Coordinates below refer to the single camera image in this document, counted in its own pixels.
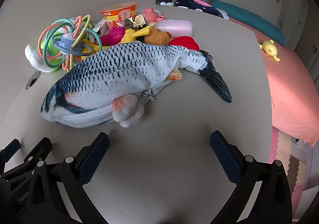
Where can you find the cream shell toy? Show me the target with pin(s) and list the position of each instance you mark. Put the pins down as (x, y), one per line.
(140, 20)

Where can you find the navy printed clothing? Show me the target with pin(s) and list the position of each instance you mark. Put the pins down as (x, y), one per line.
(197, 4)

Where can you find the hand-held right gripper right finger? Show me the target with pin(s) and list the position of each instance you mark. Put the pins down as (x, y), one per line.
(224, 156)

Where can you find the pastel foam floor mat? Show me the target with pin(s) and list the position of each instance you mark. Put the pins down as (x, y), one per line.
(286, 154)

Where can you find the grey plush fish toy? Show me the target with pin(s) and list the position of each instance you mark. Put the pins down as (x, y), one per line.
(119, 74)

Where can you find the yellow duck toy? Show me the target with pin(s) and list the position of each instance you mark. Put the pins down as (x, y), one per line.
(269, 48)

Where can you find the pink crab toy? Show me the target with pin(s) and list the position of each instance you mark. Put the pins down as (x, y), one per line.
(112, 34)

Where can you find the green white plush doll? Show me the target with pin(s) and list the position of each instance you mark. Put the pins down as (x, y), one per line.
(37, 60)

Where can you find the pink bed sheet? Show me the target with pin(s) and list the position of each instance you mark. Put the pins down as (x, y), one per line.
(286, 89)

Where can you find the orange plastic bowl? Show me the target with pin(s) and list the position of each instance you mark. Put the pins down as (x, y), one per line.
(117, 15)

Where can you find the pink teapot toy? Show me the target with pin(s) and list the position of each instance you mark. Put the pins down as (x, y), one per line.
(149, 14)

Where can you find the white closet door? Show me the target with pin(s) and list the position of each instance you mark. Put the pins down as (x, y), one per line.
(299, 19)

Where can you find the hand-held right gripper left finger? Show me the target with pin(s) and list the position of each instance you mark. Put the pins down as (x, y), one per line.
(94, 156)

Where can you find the red plush toy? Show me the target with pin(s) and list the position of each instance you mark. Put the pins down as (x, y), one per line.
(185, 42)

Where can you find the pink plastic bottle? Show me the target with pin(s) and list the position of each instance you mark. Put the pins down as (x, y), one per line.
(175, 27)

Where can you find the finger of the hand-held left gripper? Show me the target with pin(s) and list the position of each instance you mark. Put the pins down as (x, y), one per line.
(12, 146)
(39, 149)

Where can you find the yellow plastic toy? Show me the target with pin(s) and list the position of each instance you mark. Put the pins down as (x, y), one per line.
(140, 32)

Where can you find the small white box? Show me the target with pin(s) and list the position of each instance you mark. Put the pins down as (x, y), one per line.
(102, 28)

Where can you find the teal pillow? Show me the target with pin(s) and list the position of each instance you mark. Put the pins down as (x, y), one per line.
(249, 18)

